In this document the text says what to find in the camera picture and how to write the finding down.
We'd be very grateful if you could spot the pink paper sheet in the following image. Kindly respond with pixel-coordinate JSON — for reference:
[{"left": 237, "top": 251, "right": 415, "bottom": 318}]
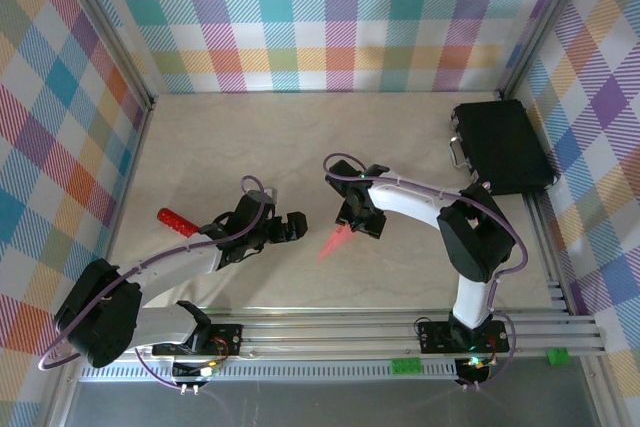
[{"left": 316, "top": 223, "right": 355, "bottom": 263}]

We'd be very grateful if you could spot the grey metal sheet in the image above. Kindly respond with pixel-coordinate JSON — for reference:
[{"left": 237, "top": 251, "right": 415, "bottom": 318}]
[{"left": 47, "top": 379, "right": 609, "bottom": 427}]

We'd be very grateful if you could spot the black controller board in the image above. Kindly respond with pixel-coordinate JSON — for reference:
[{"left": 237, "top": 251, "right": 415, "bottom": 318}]
[
  {"left": 171, "top": 357, "right": 222, "bottom": 396},
  {"left": 453, "top": 354, "right": 499, "bottom": 393}
]

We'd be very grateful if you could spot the black carrying case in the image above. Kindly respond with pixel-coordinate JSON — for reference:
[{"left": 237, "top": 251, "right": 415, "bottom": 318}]
[{"left": 448, "top": 99, "right": 560, "bottom": 197}]

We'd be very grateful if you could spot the flat green toy brick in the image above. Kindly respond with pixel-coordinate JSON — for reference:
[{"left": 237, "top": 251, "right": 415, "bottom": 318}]
[{"left": 391, "top": 356, "right": 423, "bottom": 377}]

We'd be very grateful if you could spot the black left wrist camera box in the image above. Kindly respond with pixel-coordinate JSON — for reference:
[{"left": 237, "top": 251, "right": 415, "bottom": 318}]
[{"left": 234, "top": 189, "right": 278, "bottom": 222}]

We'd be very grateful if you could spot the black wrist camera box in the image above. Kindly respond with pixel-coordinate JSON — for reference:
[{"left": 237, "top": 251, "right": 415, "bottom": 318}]
[
  {"left": 234, "top": 189, "right": 278, "bottom": 222},
  {"left": 327, "top": 160, "right": 364, "bottom": 198}
]

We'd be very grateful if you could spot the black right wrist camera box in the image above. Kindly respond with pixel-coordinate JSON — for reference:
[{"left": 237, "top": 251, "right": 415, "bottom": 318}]
[{"left": 327, "top": 160, "right": 364, "bottom": 198}]

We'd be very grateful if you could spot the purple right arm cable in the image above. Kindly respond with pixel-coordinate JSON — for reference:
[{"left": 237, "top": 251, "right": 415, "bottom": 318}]
[{"left": 322, "top": 151, "right": 530, "bottom": 391}]

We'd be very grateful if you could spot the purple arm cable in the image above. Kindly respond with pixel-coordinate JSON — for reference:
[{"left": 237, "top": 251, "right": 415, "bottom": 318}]
[
  {"left": 322, "top": 151, "right": 530, "bottom": 391},
  {"left": 38, "top": 175, "right": 269, "bottom": 392}
]

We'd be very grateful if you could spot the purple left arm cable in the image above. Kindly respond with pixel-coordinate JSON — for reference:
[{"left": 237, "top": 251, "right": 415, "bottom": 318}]
[{"left": 38, "top": 175, "right": 269, "bottom": 392}]

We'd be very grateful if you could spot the red handled metal tool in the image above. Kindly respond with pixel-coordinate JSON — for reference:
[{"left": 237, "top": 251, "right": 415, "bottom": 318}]
[{"left": 156, "top": 206, "right": 202, "bottom": 239}]

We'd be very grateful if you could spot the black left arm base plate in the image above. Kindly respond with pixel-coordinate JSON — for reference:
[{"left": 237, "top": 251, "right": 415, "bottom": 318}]
[{"left": 151, "top": 322, "right": 245, "bottom": 359}]

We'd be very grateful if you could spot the aluminium mounting rail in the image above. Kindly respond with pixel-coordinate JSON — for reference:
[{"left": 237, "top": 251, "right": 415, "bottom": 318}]
[{"left": 57, "top": 307, "right": 609, "bottom": 362}]

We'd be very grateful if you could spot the aluminium side rail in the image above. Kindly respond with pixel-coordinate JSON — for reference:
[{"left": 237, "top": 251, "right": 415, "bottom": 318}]
[
  {"left": 85, "top": 96, "right": 157, "bottom": 322},
  {"left": 522, "top": 191, "right": 574, "bottom": 318}
]

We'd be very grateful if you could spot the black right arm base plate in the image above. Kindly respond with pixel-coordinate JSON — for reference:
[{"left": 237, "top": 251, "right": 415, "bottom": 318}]
[{"left": 417, "top": 319, "right": 512, "bottom": 354}]

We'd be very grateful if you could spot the slotted grey cable duct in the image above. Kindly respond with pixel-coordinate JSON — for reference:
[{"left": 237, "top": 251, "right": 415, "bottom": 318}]
[{"left": 77, "top": 360, "right": 464, "bottom": 384}]

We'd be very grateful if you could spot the aluminium corner post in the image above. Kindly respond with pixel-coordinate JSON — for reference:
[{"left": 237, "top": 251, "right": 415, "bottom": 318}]
[
  {"left": 49, "top": 0, "right": 160, "bottom": 113},
  {"left": 492, "top": 0, "right": 601, "bottom": 101}
]

